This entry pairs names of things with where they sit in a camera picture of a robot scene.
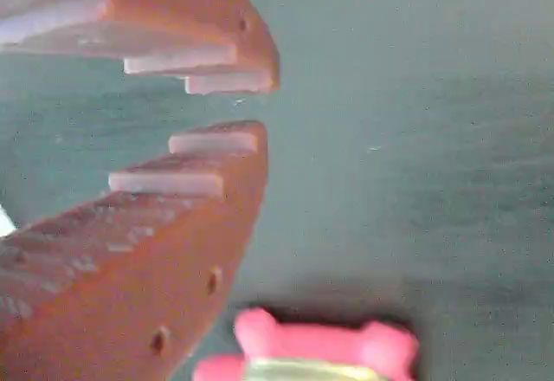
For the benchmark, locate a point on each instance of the pink red plush toy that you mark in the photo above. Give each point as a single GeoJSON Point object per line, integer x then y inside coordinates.
{"type": "Point", "coordinates": [303, 346]}

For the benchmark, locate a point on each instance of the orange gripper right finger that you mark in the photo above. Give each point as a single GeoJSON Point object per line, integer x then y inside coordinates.
{"type": "Point", "coordinates": [173, 13]}

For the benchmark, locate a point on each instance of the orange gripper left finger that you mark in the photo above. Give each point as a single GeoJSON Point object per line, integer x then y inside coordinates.
{"type": "Point", "coordinates": [130, 277]}

